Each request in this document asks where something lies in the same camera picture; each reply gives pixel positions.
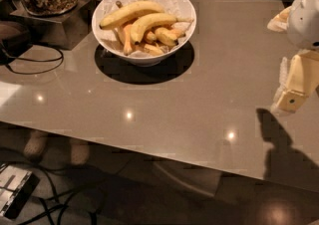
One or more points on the dark round object left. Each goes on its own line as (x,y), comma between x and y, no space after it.
(15,38)

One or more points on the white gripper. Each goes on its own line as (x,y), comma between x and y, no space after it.
(305,25)

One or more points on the long yellow banana top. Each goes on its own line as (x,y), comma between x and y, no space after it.
(129,12)

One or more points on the dark square pedestal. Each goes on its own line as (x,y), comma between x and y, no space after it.
(65,31)

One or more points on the orange peeled banana piece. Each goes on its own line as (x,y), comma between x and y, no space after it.
(124,33)

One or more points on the small banana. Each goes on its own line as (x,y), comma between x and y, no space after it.
(150,49)
(169,37)

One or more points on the white ceramic bowl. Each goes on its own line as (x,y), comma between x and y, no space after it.
(146,59)

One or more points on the small banana bottom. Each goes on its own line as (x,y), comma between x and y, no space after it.
(150,49)

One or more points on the small banana right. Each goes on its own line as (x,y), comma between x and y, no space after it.
(169,37)

